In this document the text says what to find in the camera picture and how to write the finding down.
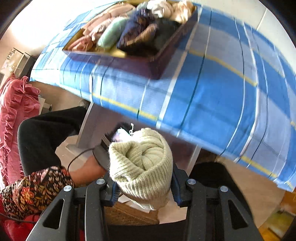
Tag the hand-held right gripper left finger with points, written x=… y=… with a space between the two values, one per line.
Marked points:
x=115 y=192

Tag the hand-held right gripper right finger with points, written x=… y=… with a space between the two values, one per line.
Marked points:
x=175 y=187

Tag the cream knit sock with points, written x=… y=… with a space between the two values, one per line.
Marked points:
x=143 y=166

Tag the dark red tin box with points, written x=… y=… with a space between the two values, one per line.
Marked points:
x=129 y=64

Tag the black cloth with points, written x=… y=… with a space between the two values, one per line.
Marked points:
x=166 y=32

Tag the beige stockings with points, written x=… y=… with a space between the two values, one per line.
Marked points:
x=182 y=11

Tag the person's left forearm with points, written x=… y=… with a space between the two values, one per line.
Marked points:
x=34 y=190

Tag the brown woven mat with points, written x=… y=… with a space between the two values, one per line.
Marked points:
x=129 y=215

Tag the blue plaid cloth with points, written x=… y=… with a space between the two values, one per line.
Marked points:
x=208 y=104

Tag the pink ruffled cloth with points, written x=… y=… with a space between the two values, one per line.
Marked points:
x=13 y=115

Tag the red cloth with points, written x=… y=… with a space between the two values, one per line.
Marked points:
x=16 y=229

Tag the white shelf unit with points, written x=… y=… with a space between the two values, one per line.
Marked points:
x=20 y=60

